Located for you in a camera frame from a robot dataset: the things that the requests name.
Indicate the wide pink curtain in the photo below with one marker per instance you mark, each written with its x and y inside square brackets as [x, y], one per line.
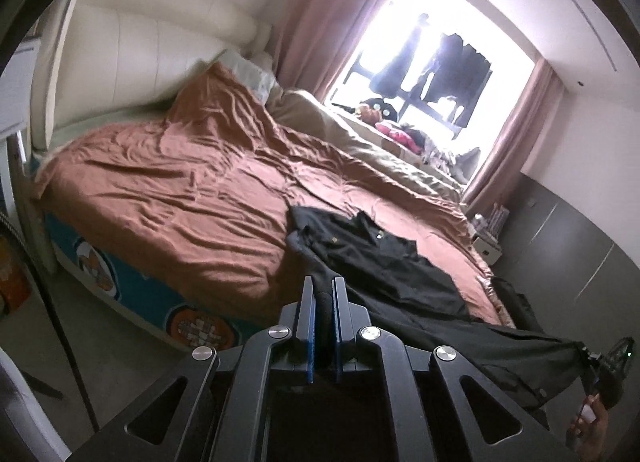
[325, 17]

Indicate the plush toy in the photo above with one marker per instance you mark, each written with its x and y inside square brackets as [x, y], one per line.
[375, 112]

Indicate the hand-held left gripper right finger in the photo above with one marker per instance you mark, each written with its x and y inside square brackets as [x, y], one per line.
[340, 332]

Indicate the pale pillow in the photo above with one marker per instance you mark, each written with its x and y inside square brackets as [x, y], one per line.
[250, 72]

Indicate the narrow pink curtain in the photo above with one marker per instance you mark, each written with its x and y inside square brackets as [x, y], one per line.
[510, 132]

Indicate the beige duvet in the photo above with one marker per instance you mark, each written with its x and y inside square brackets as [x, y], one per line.
[325, 122]

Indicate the cream padded headboard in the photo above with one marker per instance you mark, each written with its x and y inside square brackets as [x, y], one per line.
[150, 42]

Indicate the black shirt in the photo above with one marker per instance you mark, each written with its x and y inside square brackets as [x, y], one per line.
[400, 267]

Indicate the slim dark hanging garment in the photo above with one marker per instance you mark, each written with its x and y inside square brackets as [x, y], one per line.
[400, 67]

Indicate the broad dark hanging garment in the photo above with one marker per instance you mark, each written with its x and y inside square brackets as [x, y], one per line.
[460, 72]

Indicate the pile of clothes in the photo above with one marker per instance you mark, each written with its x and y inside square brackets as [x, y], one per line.
[445, 155]

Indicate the white cabinet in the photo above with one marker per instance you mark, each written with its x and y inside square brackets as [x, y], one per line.
[17, 87]

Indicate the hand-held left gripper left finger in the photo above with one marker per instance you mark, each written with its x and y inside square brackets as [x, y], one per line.
[311, 332]

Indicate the items on nightstand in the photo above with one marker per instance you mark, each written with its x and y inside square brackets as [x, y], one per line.
[495, 219]

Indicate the pink cloth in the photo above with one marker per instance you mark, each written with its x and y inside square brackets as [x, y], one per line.
[395, 135]

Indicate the person's right hand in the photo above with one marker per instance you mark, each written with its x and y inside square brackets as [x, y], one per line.
[595, 424]

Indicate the white nightstand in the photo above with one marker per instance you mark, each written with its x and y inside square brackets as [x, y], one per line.
[487, 249]

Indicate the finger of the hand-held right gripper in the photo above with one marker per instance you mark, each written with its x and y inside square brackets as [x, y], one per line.
[589, 367]

